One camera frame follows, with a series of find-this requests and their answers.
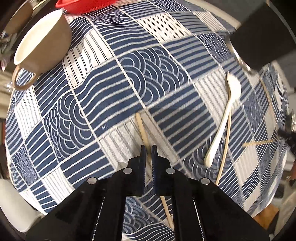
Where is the wooden chopstick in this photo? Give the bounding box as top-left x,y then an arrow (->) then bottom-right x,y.
135,113 -> 174,229
215,110 -> 232,186
242,138 -> 276,147

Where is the white chair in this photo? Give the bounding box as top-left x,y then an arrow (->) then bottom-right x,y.
1,179 -> 44,233

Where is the blue patterned tablecloth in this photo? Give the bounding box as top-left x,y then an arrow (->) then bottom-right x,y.
4,0 -> 290,241

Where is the black utensil holder cup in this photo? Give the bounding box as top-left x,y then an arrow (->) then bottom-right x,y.
225,1 -> 295,72

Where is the red plastic bowl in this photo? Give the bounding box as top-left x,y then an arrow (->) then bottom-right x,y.
55,0 -> 116,15

